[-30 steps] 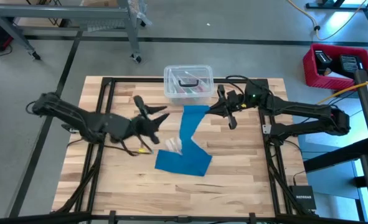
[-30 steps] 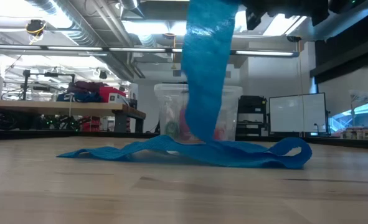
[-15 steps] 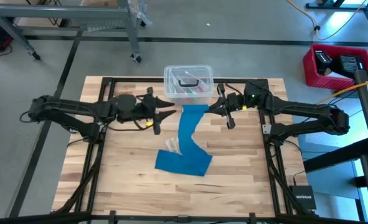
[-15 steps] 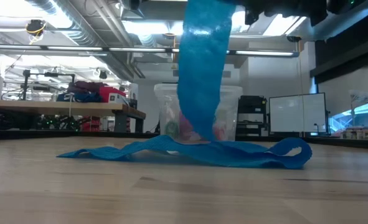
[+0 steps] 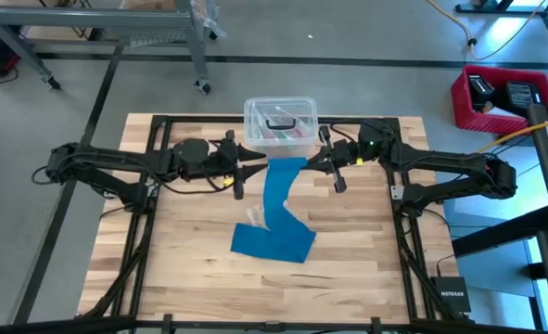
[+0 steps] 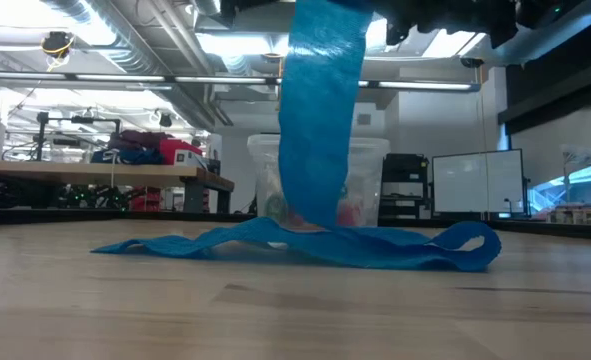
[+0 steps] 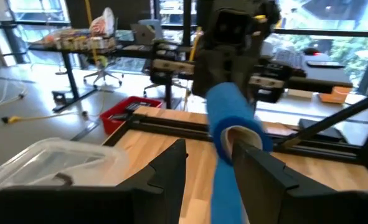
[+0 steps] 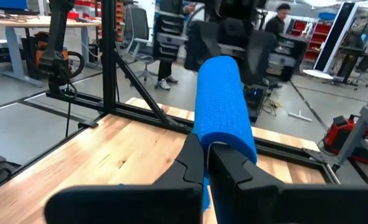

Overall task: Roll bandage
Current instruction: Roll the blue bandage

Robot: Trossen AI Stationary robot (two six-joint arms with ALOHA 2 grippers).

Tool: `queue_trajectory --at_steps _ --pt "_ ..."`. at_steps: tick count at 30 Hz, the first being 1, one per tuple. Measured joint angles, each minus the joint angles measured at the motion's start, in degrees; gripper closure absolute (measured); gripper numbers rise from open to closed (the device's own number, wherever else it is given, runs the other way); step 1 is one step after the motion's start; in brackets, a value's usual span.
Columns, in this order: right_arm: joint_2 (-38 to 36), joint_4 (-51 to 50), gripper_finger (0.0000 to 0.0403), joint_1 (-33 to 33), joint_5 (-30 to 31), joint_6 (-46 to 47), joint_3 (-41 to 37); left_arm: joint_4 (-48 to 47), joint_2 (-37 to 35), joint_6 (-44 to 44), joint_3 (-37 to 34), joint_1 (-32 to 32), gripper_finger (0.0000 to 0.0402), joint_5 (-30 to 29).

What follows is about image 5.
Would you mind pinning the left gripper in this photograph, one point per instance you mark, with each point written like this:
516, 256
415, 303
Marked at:
222, 160

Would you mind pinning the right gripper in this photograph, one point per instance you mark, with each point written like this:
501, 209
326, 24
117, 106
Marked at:
345, 150

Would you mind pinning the clear plastic bag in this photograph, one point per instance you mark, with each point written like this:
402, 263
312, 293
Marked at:
255, 215

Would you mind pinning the blue elastic bandage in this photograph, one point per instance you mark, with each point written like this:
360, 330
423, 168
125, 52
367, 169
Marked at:
278, 232

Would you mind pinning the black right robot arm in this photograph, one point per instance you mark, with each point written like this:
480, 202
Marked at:
440, 162

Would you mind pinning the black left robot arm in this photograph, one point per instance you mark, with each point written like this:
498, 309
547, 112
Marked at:
116, 158

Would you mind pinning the clear plastic storage bin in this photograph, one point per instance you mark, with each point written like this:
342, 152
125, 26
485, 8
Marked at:
280, 116

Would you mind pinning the red plastic crate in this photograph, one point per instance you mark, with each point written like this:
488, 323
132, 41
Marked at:
477, 121

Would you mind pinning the black battery charger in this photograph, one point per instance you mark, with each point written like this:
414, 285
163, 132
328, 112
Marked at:
521, 95
480, 90

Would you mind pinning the wooden top grey workbench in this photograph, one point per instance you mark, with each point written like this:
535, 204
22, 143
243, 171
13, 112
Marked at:
93, 19

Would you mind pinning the black floor stand base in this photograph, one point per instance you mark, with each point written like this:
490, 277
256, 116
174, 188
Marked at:
505, 8

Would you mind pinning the black aluminium rig frame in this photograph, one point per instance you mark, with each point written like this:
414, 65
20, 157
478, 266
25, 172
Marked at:
199, 119

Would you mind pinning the black Netgear network switch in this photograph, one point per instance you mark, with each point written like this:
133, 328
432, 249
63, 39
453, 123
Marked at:
450, 294

